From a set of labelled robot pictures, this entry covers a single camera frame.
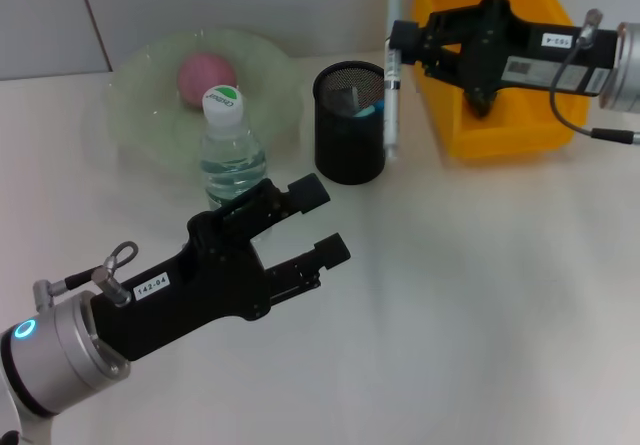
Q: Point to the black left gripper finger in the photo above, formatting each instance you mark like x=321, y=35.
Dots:
x=280, y=205
x=310, y=267

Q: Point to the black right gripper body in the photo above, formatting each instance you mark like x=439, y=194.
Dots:
x=530, y=55

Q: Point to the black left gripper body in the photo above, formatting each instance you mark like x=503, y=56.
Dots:
x=200, y=285

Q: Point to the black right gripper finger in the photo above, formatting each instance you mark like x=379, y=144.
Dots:
x=430, y=32
x=445, y=67

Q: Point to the clear green-label water bottle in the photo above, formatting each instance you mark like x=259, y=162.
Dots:
x=235, y=160

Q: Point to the clear silver pen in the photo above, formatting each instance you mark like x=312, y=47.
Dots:
x=391, y=110

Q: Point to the blue scissors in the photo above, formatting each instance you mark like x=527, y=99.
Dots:
x=371, y=109

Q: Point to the transparent plastic ruler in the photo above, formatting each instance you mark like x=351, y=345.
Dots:
x=345, y=100

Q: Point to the pink peach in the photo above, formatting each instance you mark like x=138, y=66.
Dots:
x=200, y=77

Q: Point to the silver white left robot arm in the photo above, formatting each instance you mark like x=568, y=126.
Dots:
x=50, y=365

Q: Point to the black mesh pen holder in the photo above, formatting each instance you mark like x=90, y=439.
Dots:
x=350, y=150

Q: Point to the green glass fruit plate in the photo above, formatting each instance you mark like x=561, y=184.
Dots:
x=150, y=90

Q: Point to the yellow plastic bin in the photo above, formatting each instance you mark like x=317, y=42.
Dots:
x=525, y=130

